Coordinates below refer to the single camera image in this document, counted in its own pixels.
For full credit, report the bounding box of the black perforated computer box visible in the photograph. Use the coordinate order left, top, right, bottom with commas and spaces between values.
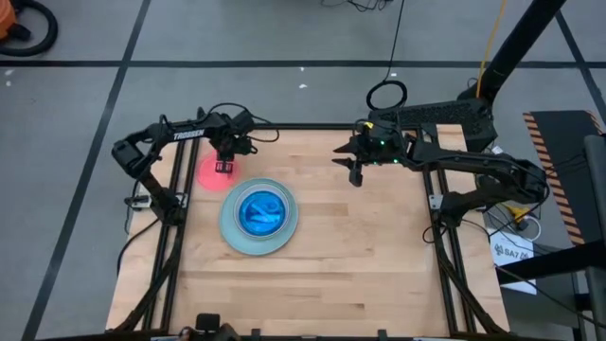
367, 98, 498, 162

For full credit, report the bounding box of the black cable tangle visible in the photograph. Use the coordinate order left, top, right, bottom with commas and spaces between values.
321, 0, 394, 13

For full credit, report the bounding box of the yellow connector plug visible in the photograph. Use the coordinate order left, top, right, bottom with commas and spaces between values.
504, 203, 531, 224

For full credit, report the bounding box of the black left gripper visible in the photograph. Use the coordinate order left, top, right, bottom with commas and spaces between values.
207, 109, 259, 175

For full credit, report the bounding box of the black metal table frame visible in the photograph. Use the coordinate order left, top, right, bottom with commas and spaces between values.
106, 106, 510, 341

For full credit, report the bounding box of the black hazard-striped platform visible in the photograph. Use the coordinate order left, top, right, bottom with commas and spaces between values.
523, 110, 606, 247

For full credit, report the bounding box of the black object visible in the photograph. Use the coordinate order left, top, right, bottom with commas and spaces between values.
179, 312, 242, 341

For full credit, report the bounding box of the black slanted bar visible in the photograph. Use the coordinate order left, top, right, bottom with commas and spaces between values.
494, 239, 606, 285

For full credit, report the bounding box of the black arm base cable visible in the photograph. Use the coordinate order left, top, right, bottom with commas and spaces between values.
116, 220, 162, 276

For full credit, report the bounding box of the grey metal post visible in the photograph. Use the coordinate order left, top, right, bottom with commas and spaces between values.
582, 135, 606, 341

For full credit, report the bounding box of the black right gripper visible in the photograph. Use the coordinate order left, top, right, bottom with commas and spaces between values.
330, 118, 413, 188

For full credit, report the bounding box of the large light blue plate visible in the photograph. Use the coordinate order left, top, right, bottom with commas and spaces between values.
218, 177, 299, 258

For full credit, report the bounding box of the orange vacuum cleaner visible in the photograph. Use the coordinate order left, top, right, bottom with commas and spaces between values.
0, 0, 18, 42

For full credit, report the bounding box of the yellow cable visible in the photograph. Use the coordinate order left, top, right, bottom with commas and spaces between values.
475, 0, 508, 99

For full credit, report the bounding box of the black slanted pole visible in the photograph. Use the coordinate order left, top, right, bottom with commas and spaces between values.
456, 0, 567, 103

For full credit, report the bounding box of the white printed paper sheet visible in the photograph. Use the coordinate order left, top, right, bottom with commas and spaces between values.
486, 226, 539, 296

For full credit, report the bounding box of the small red translucent plate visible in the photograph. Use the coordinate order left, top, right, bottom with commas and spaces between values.
197, 152, 241, 192

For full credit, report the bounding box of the black vacuum hose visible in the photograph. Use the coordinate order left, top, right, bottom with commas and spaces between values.
0, 0, 60, 58

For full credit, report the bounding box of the black looped floor cable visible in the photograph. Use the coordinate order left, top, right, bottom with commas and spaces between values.
365, 0, 409, 112

